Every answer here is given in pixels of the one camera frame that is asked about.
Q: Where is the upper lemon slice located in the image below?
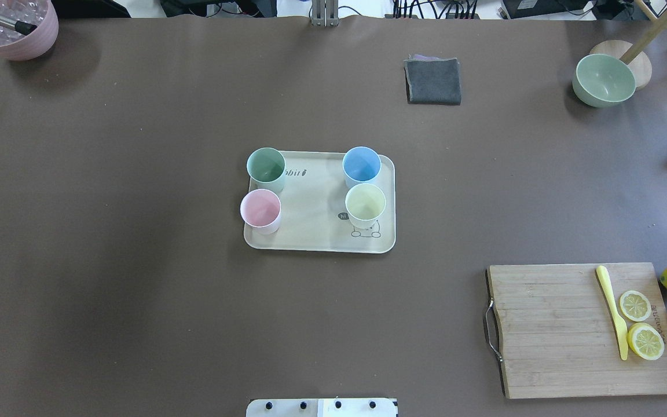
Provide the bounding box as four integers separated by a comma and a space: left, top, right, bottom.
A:
618, 290, 652, 323

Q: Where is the grey folded cloth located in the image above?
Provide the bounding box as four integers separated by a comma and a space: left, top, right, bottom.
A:
404, 54, 463, 105

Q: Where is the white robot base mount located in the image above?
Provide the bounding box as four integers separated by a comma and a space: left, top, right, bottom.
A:
245, 397, 399, 416

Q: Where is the cream rabbit serving tray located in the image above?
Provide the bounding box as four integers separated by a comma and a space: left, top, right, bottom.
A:
244, 151, 397, 254

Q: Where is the green bowl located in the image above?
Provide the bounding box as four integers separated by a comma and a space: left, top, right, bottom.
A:
572, 54, 637, 108

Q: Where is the aluminium frame post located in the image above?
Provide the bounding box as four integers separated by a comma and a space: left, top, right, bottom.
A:
310, 0, 339, 27

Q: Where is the bamboo cutting board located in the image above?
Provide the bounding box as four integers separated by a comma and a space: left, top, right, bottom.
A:
486, 263, 667, 400

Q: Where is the pale yellow cup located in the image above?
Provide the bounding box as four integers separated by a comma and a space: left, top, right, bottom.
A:
345, 183, 387, 229

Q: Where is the lower lemon slice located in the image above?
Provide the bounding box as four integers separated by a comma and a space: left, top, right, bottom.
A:
627, 323, 665, 361

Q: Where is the lemon slice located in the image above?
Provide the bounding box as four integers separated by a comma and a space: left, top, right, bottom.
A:
627, 323, 665, 361
618, 290, 652, 323

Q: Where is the light blue cup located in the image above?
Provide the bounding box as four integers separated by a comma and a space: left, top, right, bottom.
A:
342, 146, 382, 188

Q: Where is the pink cup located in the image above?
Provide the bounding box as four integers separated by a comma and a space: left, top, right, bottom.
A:
239, 188, 281, 235

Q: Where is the mint green cup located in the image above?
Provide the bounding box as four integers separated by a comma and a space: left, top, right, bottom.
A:
247, 147, 286, 193

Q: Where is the yellow plastic knife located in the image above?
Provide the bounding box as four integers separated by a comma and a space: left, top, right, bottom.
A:
596, 265, 629, 361

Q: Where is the pink bowl with ice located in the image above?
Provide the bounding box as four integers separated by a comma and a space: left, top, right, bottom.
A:
0, 1, 59, 61

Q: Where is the wooden stand with pole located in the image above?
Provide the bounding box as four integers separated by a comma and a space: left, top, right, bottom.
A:
590, 1, 667, 91

